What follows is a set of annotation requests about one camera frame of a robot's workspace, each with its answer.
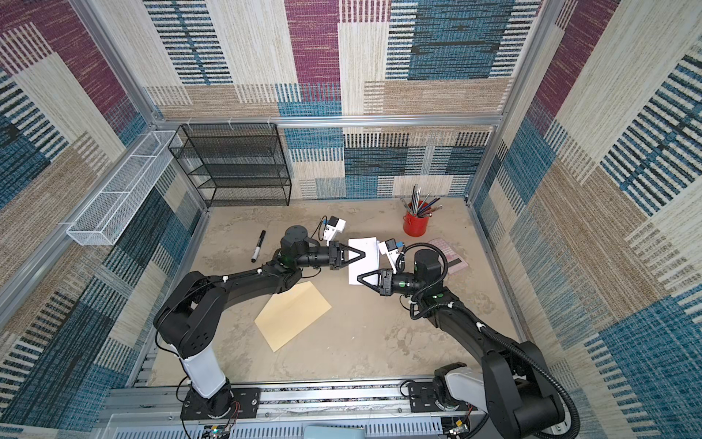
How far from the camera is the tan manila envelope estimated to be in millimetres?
864

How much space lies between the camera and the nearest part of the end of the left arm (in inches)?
28.7

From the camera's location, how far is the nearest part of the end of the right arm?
2.30 feet
